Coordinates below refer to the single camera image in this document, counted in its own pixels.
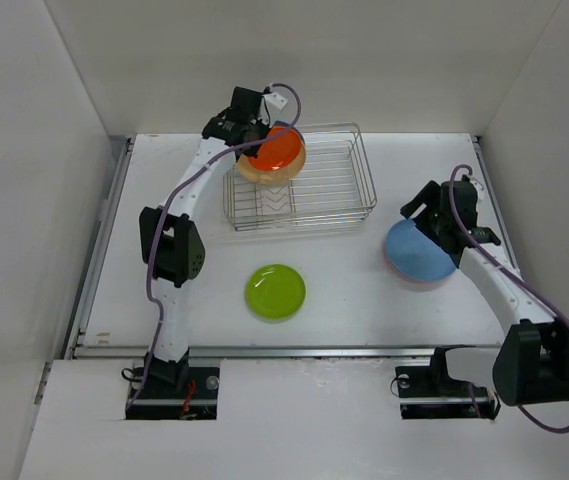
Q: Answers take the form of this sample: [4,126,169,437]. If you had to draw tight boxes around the small orange plate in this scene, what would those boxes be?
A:
[248,125,303,172]

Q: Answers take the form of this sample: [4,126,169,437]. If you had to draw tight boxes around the pink plate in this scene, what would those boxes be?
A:
[382,241,455,291]

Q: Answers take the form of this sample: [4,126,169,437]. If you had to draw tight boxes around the wire dish rack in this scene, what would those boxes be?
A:
[223,122,377,232]

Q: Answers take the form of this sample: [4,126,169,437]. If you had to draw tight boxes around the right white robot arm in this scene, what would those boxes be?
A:
[400,178,569,406]

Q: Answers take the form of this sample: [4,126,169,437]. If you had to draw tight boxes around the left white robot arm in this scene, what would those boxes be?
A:
[139,86,287,397]

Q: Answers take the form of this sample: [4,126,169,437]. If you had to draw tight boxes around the tan orange plate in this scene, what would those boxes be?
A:
[236,142,307,185]

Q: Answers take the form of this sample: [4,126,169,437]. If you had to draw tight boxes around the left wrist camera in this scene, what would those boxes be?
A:
[258,88,288,127]

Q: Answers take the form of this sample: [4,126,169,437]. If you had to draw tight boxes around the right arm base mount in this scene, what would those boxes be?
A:
[389,347,501,421]

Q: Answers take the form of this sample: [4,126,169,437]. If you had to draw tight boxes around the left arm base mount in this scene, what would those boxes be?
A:
[120,363,221,421]

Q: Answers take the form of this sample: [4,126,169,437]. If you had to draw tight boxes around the metal rail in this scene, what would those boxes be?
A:
[63,344,548,361]

